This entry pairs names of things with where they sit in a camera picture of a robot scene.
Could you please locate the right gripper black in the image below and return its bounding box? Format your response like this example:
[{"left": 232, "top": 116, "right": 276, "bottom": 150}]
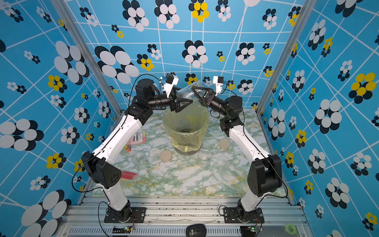
[{"left": 194, "top": 90, "right": 230, "bottom": 121}]

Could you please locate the round wooden jar lid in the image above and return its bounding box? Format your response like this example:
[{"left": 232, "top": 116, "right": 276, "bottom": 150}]
[{"left": 159, "top": 150, "right": 172, "bottom": 163}]

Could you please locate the clear plastic tea jar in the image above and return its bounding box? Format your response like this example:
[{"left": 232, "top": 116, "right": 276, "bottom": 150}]
[{"left": 198, "top": 150, "right": 212, "bottom": 168}]

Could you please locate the jar with wooden lid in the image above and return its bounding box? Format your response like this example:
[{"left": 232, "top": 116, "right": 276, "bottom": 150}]
[
  {"left": 132, "top": 152, "right": 147, "bottom": 166},
  {"left": 176, "top": 84, "right": 197, "bottom": 100}
]

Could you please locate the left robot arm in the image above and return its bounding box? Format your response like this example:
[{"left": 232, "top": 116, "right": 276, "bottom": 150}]
[{"left": 82, "top": 74, "right": 192, "bottom": 223}]

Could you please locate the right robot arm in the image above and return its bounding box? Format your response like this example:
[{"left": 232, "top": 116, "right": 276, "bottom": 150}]
[{"left": 192, "top": 87, "right": 283, "bottom": 223}]

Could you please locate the pink card package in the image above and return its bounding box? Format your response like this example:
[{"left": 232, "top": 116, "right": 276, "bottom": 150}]
[{"left": 128, "top": 132, "right": 146, "bottom": 146}]

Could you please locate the small red packet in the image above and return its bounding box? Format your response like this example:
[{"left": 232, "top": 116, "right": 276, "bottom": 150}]
[{"left": 121, "top": 171, "right": 137, "bottom": 180}]

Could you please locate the left circuit board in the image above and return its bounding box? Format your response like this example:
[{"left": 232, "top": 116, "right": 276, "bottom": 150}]
[{"left": 112, "top": 226, "right": 134, "bottom": 234}]

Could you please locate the circuit board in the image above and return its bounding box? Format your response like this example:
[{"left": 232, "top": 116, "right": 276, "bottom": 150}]
[
  {"left": 112, "top": 226, "right": 134, "bottom": 234},
  {"left": 240, "top": 226, "right": 257, "bottom": 237}
]

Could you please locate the right circuit board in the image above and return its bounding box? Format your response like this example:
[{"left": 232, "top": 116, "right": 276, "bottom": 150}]
[{"left": 240, "top": 226, "right": 257, "bottom": 237}]

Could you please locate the green tape roll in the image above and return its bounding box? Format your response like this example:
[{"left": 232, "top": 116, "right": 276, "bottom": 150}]
[{"left": 285, "top": 223, "right": 297, "bottom": 236}]

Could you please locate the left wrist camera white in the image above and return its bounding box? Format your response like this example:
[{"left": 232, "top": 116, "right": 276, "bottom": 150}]
[{"left": 163, "top": 73, "right": 179, "bottom": 98}]

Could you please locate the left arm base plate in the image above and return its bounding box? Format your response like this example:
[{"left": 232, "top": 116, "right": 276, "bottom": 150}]
[{"left": 104, "top": 207, "right": 147, "bottom": 224}]

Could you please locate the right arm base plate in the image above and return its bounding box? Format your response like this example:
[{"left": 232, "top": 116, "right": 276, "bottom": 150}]
[{"left": 222, "top": 207, "right": 265, "bottom": 225}]

